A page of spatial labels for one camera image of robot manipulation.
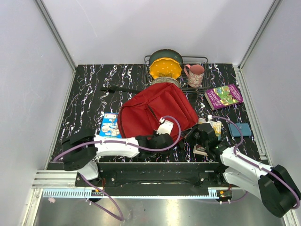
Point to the yellow dotted plate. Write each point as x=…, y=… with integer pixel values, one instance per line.
x=165, y=67

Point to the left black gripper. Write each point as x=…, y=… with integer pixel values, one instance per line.
x=155, y=134

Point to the dark green plate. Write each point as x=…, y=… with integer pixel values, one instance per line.
x=166, y=53

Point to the red student backpack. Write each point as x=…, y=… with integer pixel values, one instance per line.
x=140, y=115

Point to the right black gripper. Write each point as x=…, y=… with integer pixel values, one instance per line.
x=188, y=135

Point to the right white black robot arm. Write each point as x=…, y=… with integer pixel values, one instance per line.
x=272, y=185

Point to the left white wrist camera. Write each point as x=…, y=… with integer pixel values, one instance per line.
x=165, y=127

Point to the grey patterned small plate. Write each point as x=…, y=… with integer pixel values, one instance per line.
x=165, y=80

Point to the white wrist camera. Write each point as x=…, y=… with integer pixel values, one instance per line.
x=209, y=118
x=165, y=127

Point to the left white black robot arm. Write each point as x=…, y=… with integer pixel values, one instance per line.
x=80, y=150

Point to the blue card wallet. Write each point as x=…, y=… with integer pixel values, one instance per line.
x=238, y=129

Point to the yellow paperback book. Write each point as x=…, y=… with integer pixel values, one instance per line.
x=217, y=127

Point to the blue comic paperback book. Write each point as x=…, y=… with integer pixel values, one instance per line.
x=109, y=127

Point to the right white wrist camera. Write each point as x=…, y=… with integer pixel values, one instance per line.
x=209, y=118

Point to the purple treehouse paperback book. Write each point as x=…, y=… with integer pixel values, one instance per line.
x=224, y=96

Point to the pink patterned mug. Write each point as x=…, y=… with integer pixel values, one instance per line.
x=195, y=74

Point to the aluminium frame rail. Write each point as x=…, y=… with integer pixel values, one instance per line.
x=53, y=29

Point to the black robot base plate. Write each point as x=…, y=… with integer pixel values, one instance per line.
x=114, y=174

